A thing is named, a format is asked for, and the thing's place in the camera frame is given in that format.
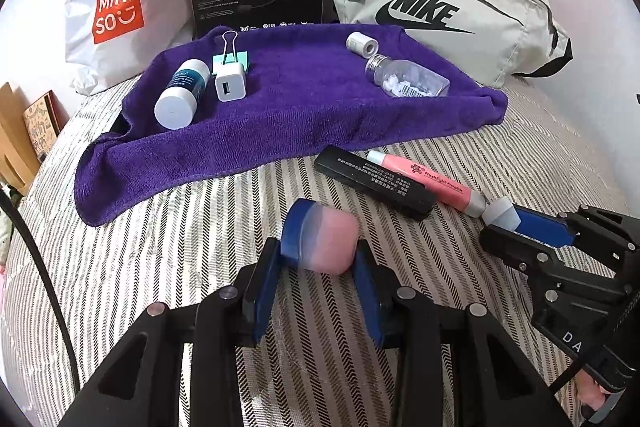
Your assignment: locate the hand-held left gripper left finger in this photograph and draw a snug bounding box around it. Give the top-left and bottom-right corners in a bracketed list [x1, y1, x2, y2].
[75, 237, 283, 427]

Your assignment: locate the white charger cube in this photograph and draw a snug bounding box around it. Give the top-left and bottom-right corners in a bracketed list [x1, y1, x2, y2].
[215, 66, 248, 102]

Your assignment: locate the black rectangular stick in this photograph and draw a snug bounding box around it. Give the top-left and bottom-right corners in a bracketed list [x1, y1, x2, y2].
[314, 145, 436, 222]

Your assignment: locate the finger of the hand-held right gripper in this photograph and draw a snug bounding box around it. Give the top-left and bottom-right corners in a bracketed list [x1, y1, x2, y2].
[478, 225, 627, 294]
[512, 205, 627, 254]

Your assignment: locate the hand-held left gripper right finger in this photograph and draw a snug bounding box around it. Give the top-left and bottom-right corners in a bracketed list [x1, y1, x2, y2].
[352, 238, 556, 427]

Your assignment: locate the wooden headboard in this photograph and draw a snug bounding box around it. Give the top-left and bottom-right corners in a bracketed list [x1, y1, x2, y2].
[0, 82, 41, 188]

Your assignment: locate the blue and pink case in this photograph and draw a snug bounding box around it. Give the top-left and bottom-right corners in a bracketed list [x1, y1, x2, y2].
[280, 198, 360, 273]

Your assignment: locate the pink highlighter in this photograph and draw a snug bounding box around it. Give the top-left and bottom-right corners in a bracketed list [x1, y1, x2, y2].
[367, 149, 483, 219]

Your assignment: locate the white bottle blue label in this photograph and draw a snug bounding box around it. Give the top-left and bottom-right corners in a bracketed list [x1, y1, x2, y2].
[154, 59, 211, 131]

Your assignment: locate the grey sling bag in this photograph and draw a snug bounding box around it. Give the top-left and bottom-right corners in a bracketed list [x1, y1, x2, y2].
[327, 0, 573, 88]

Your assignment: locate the green binder clip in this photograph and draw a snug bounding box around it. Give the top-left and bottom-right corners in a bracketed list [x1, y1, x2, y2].
[212, 31, 252, 78]

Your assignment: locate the person's right hand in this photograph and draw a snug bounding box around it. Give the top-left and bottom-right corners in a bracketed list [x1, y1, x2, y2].
[575, 369, 611, 413]

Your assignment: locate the grey striped bed sheet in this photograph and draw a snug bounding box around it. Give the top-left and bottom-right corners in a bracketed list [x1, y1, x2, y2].
[0, 77, 640, 427]

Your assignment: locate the purple towel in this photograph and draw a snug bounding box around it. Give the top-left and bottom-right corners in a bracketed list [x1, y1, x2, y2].
[74, 24, 508, 228]

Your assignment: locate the brown framed picture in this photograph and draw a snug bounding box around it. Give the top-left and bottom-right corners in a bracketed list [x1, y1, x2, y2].
[22, 91, 63, 158]

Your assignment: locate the clear pill bottle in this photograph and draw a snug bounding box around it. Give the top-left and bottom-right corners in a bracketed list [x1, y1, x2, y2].
[365, 55, 451, 98]

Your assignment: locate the small white tape roll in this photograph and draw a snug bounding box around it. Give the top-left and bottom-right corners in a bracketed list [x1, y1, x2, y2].
[346, 32, 379, 56]

